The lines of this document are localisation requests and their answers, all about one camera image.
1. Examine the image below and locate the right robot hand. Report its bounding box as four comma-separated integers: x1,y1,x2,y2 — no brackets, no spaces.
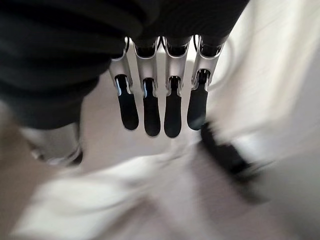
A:
0,0,251,167

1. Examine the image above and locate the white duvet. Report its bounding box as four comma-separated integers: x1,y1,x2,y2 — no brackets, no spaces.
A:
9,147,198,240

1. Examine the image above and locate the white bed sheet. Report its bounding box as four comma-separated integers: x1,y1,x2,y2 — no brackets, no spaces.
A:
206,0,320,145

